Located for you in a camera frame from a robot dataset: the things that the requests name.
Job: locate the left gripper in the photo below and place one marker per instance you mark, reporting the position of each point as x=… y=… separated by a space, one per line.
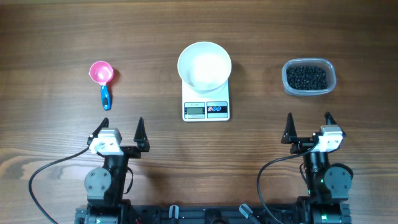
x=141 y=145

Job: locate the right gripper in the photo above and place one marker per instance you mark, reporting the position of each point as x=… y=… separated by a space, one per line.
x=290 y=137

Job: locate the pink scoop blue handle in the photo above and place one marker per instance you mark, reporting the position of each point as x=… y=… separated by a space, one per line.
x=102 y=72

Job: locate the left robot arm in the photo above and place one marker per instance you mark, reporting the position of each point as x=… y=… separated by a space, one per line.
x=105 y=185

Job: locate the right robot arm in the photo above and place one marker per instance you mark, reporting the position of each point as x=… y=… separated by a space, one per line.
x=328 y=184

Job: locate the white digital kitchen scale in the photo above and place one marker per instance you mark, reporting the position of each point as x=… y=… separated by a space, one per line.
x=205 y=106

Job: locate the white bowl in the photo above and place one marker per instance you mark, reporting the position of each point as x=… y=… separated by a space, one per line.
x=204 y=66

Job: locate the black beans in container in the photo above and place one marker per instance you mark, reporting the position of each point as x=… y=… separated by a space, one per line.
x=306 y=78

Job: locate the clear plastic container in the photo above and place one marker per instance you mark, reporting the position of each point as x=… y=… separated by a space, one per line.
x=318 y=62

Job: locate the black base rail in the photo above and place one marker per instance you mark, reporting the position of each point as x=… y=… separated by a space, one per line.
x=281 y=213

